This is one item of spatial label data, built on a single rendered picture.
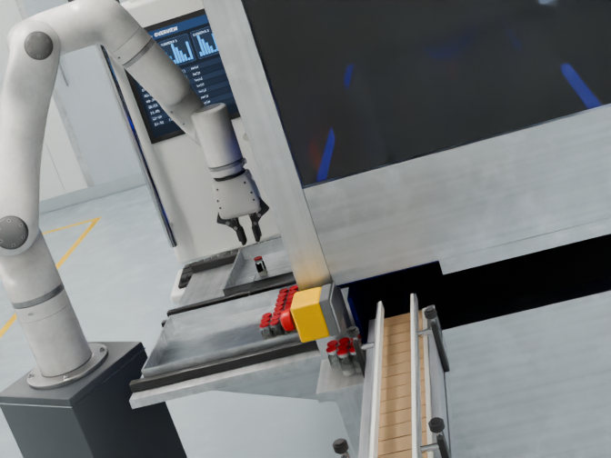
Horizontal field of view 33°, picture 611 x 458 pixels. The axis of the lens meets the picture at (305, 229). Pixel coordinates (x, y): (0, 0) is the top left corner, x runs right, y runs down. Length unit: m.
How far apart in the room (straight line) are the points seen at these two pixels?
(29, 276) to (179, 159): 0.77
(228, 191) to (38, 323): 0.52
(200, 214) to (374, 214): 1.18
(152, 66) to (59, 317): 0.59
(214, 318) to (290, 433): 1.36
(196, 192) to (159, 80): 0.71
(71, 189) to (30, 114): 5.84
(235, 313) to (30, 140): 0.58
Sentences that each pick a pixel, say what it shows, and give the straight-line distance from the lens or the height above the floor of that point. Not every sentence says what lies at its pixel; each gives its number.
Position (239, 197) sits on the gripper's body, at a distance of 2.37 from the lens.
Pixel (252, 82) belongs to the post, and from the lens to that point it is 1.78.
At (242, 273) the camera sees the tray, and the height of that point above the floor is 0.88.
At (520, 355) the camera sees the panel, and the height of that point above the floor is 0.79.
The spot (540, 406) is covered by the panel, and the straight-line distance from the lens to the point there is 2.00.
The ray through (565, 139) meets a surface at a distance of 1.81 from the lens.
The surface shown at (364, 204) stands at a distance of 1.82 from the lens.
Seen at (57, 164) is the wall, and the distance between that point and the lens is 8.04.
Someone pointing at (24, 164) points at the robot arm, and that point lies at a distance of 2.24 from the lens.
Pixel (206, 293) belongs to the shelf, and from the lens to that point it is 2.48.
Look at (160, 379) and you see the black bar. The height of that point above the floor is 0.90.
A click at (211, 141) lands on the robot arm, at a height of 1.24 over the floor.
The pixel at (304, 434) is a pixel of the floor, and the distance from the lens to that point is 3.56.
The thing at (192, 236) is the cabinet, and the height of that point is 0.88.
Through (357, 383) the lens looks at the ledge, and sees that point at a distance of 1.82.
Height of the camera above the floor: 1.70
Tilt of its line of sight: 18 degrees down
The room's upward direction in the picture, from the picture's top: 18 degrees counter-clockwise
